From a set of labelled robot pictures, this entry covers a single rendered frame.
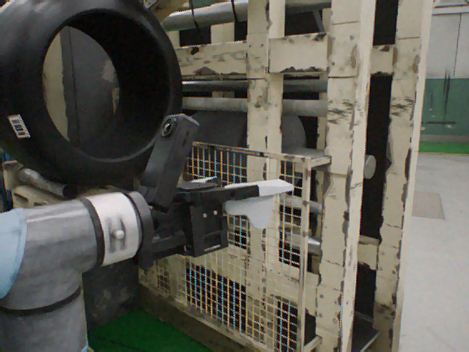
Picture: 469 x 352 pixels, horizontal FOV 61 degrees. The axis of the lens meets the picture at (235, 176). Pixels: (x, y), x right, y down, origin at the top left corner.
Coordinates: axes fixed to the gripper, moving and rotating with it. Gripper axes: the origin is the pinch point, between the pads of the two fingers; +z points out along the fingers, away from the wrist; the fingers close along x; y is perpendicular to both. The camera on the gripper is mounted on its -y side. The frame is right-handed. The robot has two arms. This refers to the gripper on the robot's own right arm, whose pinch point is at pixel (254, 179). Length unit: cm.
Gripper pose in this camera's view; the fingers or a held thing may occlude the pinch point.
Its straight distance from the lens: 58.0
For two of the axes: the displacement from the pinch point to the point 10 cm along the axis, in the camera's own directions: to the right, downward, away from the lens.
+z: 7.5, -1.4, 6.4
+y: 0.9, 9.9, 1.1
